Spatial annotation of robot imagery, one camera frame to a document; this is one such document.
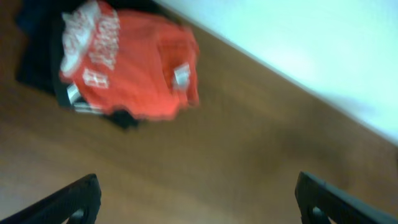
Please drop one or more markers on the dark folded clothes pile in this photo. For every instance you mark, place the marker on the dark folded clothes pile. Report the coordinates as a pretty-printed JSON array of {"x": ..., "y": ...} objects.
[{"x": 44, "y": 52}]

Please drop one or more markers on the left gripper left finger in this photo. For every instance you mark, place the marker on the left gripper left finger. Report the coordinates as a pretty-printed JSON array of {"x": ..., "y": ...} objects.
[{"x": 79, "y": 203}]

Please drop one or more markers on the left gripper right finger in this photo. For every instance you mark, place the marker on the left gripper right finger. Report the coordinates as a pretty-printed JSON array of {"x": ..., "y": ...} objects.
[{"x": 320, "y": 202}]

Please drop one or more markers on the orange printed t-shirt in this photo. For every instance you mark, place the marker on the orange printed t-shirt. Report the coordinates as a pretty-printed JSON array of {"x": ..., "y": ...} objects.
[{"x": 122, "y": 59}]

